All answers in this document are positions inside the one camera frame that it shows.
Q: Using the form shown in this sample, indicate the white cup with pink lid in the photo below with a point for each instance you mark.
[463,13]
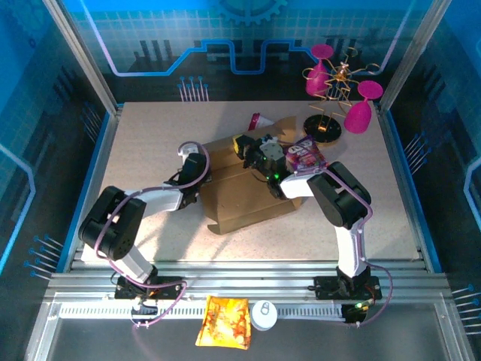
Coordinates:
[261,122]

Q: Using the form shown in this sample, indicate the brown cardboard box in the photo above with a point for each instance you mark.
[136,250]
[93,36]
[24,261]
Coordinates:
[240,195]

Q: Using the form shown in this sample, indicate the purple candy bag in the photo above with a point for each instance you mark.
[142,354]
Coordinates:
[304,154]

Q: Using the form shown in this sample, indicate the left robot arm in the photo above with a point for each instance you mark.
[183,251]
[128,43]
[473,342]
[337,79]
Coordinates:
[112,229]

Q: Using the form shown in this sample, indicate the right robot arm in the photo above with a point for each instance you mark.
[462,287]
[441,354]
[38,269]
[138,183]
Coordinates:
[338,199]

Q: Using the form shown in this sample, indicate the pink wine glass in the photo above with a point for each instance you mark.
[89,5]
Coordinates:
[359,113]
[317,77]

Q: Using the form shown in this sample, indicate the yellow snack bag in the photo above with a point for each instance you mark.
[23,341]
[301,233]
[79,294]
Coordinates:
[225,323]

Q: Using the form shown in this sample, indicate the white pull-tab can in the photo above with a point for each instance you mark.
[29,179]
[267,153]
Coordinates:
[264,315]

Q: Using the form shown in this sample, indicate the black controller board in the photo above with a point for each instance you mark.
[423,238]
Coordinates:
[355,314]

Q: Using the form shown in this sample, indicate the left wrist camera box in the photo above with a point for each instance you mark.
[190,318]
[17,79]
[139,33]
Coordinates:
[186,150]

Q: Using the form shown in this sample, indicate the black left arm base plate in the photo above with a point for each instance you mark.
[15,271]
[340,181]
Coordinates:
[169,289]

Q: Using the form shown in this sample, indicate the aluminium frame rail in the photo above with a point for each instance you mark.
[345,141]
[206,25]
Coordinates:
[244,282]

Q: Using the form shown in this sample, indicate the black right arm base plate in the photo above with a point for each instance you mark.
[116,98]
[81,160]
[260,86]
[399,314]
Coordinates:
[327,287]

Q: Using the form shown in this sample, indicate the aluminium frame post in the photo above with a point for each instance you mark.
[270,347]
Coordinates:
[411,56]
[80,56]

